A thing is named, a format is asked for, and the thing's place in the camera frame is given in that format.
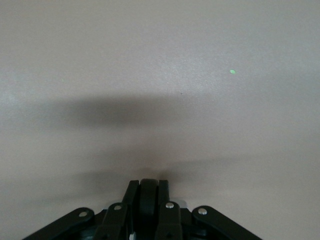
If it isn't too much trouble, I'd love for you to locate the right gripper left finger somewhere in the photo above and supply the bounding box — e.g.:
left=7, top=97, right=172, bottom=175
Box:
left=22, top=179, right=140, bottom=240

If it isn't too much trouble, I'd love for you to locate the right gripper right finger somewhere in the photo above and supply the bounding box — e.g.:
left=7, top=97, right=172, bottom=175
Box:
left=153, top=179, right=263, bottom=240

